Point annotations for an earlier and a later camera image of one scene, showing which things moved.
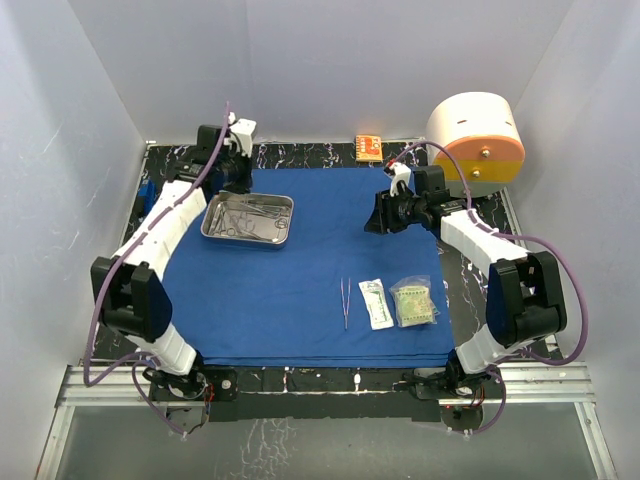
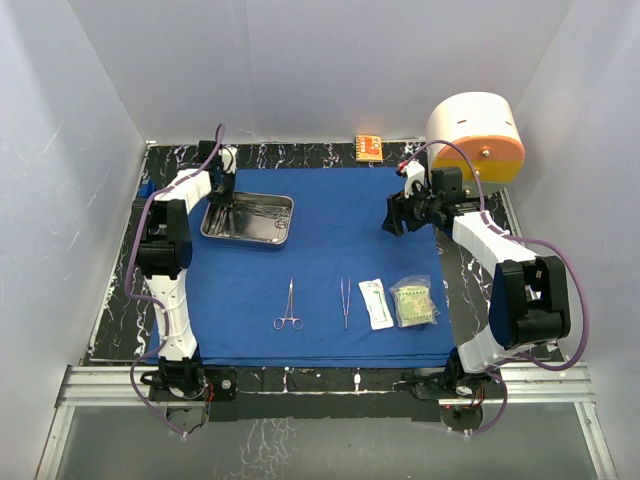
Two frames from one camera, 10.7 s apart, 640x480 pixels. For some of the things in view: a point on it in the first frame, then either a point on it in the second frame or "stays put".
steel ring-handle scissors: [237, 229] to [297, 323]
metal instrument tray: [249, 218] stays put
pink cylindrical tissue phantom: [483, 133] stays put
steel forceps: [343, 302] stays put
